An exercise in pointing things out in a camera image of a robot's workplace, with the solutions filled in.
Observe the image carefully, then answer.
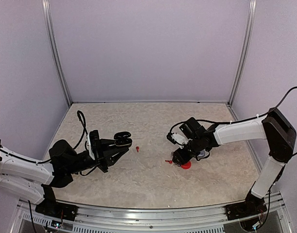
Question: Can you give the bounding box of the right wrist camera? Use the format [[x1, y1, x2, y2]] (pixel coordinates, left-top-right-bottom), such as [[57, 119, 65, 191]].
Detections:
[[166, 117, 206, 148]]

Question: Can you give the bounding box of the left aluminium corner post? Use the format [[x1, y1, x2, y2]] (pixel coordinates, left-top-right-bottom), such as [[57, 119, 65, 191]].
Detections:
[[41, 0, 73, 108]]

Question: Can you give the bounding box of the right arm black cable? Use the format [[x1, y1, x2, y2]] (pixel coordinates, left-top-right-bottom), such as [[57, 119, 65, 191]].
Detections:
[[167, 86, 297, 214]]

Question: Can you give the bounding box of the grey oval charging case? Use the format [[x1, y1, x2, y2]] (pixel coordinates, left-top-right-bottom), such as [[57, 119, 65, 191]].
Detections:
[[195, 150, 210, 161]]

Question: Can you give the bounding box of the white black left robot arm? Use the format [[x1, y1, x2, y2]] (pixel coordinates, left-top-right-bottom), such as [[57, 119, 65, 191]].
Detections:
[[0, 137, 132, 216]]

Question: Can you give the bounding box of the red round case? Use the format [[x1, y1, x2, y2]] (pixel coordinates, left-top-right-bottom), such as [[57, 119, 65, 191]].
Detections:
[[181, 161, 192, 169]]

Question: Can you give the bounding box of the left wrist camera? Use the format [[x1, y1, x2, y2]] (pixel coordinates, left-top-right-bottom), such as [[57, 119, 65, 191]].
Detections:
[[86, 130, 99, 160]]

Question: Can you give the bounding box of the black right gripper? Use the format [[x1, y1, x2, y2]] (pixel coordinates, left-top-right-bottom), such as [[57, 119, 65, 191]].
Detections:
[[172, 137, 202, 165]]

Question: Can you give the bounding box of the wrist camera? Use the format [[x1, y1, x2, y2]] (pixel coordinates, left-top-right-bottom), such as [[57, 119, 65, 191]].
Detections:
[[166, 117, 206, 148], [86, 130, 99, 160]]

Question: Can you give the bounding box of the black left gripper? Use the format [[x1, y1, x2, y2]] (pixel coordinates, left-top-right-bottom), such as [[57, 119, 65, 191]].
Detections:
[[66, 138, 128, 174]]

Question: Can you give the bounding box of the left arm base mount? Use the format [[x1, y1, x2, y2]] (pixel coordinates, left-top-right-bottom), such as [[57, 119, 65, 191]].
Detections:
[[35, 184, 78, 221]]

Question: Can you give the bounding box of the front aluminium rail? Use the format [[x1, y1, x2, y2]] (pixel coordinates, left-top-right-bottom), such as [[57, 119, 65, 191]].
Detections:
[[11, 191, 292, 233]]

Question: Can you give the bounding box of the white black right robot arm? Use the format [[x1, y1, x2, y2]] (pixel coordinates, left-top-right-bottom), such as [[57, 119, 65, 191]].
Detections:
[[166, 107, 297, 216]]

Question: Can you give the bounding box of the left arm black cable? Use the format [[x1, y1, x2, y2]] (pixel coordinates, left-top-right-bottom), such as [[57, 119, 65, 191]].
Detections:
[[72, 110, 90, 150]]

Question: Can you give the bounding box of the aluminium corner post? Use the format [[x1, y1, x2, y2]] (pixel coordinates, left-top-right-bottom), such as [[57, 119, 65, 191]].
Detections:
[[41, 0, 73, 108], [228, 0, 257, 107]]

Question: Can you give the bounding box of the right aluminium corner post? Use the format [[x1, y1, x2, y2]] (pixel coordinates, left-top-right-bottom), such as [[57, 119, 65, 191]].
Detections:
[[228, 0, 257, 107]]

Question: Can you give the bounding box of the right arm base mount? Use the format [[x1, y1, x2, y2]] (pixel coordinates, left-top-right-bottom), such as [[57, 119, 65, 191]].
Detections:
[[225, 191, 267, 232]]

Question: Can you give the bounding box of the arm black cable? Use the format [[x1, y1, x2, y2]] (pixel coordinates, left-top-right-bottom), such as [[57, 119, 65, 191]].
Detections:
[[72, 110, 90, 150], [167, 86, 297, 214]]

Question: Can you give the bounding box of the black earbud charging case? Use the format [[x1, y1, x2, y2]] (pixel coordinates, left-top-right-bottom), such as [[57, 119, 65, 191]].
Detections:
[[114, 132, 132, 147]]

